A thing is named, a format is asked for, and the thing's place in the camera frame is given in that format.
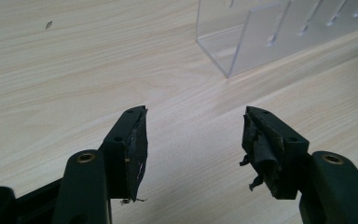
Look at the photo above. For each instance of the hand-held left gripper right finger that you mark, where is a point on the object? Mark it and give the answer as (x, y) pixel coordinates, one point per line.
(273, 152)

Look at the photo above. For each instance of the clear acrylic slotted rack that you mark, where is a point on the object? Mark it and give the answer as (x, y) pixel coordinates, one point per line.
(261, 37)

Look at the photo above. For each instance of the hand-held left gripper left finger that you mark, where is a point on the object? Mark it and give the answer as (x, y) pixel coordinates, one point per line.
(124, 155)

